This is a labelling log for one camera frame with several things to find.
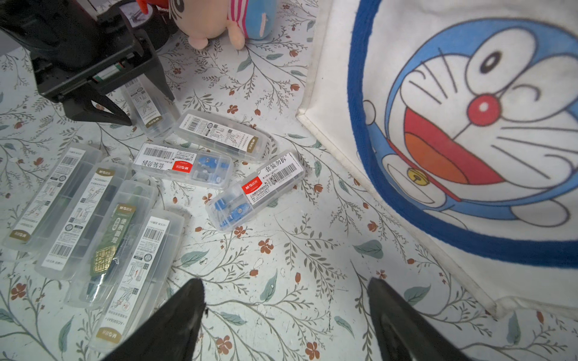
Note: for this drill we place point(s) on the clear case blue parts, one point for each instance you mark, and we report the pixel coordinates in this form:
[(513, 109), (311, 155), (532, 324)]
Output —
[(193, 167), (242, 200)]

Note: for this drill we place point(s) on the clear pen case green label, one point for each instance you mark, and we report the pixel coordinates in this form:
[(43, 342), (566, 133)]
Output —
[(97, 273)]

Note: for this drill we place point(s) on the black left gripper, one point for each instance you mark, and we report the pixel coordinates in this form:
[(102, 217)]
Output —
[(78, 59)]

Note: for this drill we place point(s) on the pink boy plush doll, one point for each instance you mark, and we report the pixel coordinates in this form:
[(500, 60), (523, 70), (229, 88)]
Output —
[(203, 20)]

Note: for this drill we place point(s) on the white Doraemon canvas bag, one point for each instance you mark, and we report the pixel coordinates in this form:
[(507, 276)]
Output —
[(461, 118)]

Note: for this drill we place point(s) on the clear compass case gold label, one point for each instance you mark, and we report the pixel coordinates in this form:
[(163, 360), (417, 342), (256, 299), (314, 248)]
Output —
[(223, 135)]

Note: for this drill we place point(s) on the red plush toy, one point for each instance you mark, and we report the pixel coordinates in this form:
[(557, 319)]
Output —
[(144, 5)]

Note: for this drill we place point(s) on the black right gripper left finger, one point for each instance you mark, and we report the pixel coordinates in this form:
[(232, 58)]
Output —
[(172, 332)]

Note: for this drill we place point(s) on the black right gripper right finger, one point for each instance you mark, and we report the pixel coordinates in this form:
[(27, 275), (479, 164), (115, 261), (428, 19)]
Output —
[(401, 332)]

